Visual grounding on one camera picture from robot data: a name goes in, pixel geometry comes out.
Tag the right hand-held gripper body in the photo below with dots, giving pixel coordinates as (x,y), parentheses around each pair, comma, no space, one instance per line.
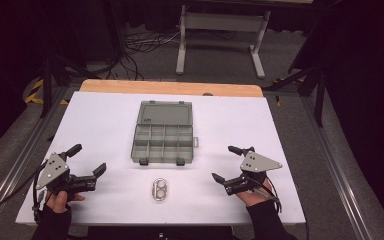
(258,163)

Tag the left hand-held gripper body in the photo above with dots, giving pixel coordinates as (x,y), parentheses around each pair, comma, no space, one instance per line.
(51,170)

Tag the person's left hand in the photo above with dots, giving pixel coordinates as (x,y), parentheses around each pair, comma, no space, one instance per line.
(59,201)

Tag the person's right hand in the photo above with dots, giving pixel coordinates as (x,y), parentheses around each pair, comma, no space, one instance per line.
(254,197)

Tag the white table cover sheet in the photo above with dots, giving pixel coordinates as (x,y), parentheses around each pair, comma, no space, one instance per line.
(106,133)

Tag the small clear two-cell packet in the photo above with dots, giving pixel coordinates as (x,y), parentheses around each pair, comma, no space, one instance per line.
(160,189)

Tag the grey plastic compartment box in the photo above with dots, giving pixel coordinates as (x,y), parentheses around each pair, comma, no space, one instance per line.
(163,140)

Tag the yellow black hazard tape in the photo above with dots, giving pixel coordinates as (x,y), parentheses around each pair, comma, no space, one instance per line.
(33,93)

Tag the black metal stand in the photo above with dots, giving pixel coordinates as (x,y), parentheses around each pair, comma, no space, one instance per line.
(48,83)
(313,83)

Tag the aluminium floor rail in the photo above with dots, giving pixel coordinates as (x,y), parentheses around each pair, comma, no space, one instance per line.
(338,173)
(16,160)

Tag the white metal desk frame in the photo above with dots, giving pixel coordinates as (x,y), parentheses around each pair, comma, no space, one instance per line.
(220,21)

